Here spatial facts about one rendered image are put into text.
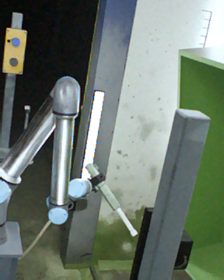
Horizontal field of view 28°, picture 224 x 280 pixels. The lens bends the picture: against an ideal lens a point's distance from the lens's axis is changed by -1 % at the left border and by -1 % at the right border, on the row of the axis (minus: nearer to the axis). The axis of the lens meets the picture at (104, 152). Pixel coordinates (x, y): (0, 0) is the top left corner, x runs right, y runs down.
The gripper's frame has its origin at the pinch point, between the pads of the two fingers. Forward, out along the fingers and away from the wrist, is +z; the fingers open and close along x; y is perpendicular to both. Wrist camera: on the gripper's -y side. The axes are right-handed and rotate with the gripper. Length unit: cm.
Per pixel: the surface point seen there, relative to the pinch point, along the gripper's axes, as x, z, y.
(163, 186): 27, -171, -45
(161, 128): -9, 38, -49
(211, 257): 72, 18, -30
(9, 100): -75, 8, 18
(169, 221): 32, -171, -42
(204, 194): 39, 11, -48
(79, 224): 11, 41, 32
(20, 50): -91, -6, -8
